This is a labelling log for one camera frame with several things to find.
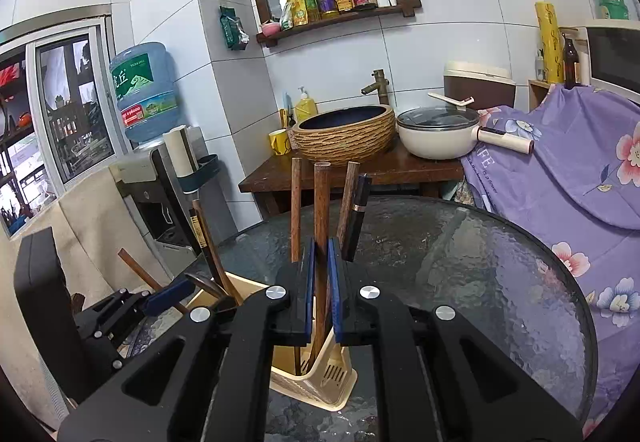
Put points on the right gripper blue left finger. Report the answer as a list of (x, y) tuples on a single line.
[(304, 302)]

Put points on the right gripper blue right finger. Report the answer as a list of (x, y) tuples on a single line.
[(338, 291)]

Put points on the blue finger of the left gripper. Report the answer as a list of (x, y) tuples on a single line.
[(170, 296)]

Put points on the steel spoon with wooden handle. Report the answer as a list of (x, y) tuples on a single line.
[(133, 265)]

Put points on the black chopstick gold band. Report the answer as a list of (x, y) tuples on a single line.
[(355, 217)]

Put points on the brown wooden chopstick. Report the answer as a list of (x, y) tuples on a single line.
[(296, 206), (346, 203), (321, 235)]

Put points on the all steel spoon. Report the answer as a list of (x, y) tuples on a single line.
[(209, 287)]

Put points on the water dispenser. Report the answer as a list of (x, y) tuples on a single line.
[(151, 189)]

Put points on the cream plastic utensil holder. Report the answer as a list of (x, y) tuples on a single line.
[(329, 383)]

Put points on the yellow mug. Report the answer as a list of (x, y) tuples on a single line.
[(280, 142)]

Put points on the woven pattern basin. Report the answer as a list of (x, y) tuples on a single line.
[(354, 134)]

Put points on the paper cup stack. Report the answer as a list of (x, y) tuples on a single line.
[(180, 151)]

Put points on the round glass table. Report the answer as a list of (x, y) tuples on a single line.
[(431, 253)]

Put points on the yellow soap bottle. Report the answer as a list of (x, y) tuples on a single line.
[(305, 107)]

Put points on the white pan with lid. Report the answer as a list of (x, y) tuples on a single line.
[(449, 132)]

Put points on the brass faucet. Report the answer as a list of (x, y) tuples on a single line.
[(380, 86)]

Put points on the blue water jug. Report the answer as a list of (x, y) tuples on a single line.
[(144, 83)]

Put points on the brown white rice cooker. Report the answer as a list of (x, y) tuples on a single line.
[(488, 85)]

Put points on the green hanging packet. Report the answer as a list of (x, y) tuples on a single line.
[(232, 29)]

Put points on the purple floral cloth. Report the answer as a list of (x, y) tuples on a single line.
[(578, 192)]

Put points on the dark brown glass bottle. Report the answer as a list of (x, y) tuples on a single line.
[(571, 63)]

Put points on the yellow roll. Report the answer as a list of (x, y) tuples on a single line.
[(551, 41)]

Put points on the white microwave oven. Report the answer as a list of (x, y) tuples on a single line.
[(611, 56)]

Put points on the window with aluminium frame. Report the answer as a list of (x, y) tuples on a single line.
[(59, 118)]

